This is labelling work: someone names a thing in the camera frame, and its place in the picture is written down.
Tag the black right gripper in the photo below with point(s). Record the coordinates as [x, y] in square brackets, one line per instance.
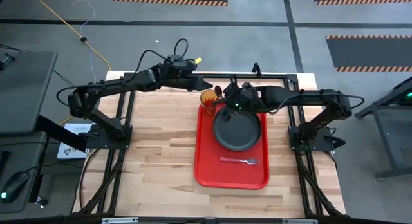
[235, 97]

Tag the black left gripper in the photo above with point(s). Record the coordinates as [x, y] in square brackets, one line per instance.
[190, 83]

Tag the amber ribbed plastic cup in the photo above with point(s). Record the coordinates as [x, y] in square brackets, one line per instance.
[207, 100]

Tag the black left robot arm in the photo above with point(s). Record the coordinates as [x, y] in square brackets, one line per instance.
[112, 85]

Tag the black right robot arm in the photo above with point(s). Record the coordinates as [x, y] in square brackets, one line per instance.
[305, 97]

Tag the black round plate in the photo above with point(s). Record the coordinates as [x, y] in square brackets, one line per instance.
[238, 134]

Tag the red plastic tray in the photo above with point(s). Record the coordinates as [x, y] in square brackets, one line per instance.
[231, 175]

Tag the yellow tag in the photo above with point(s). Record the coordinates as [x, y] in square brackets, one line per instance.
[198, 60]

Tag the white paper box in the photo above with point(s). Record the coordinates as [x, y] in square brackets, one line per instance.
[69, 151]

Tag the black table stand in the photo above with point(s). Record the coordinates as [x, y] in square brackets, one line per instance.
[386, 140]

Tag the low dark grey desk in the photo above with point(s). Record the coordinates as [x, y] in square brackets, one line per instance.
[19, 153]

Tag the black caster wheel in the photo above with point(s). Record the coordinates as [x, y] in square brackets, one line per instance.
[42, 201]

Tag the black computer mouse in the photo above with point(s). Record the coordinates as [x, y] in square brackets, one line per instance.
[14, 185]

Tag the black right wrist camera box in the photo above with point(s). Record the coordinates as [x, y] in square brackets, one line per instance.
[249, 89]

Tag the black frame upright post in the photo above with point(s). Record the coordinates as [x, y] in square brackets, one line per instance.
[256, 69]

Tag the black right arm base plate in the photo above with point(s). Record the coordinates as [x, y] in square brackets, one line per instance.
[322, 146]

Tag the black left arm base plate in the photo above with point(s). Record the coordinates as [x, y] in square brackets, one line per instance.
[124, 142]

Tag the silver metal bracket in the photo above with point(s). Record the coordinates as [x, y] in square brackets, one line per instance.
[299, 221]
[119, 220]

